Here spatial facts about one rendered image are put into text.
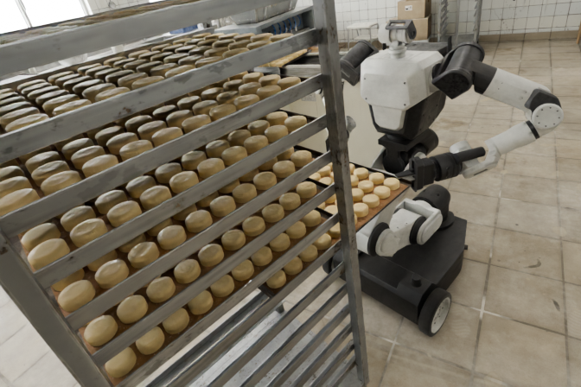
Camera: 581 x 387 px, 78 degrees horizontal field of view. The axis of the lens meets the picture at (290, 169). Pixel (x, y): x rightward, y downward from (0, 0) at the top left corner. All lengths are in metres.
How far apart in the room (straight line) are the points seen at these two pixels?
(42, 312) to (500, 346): 1.61
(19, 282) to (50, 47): 0.29
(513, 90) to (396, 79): 0.35
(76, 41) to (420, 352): 1.59
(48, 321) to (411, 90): 1.14
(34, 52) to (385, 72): 1.07
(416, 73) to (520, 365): 1.17
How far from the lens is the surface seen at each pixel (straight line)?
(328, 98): 0.78
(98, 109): 0.54
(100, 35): 0.54
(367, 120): 2.22
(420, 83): 1.31
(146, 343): 0.80
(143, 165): 0.58
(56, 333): 0.62
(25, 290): 0.57
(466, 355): 1.76
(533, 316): 1.95
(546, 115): 1.31
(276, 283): 0.92
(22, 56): 0.52
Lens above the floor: 1.45
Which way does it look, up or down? 29 degrees down
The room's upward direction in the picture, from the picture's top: 11 degrees counter-clockwise
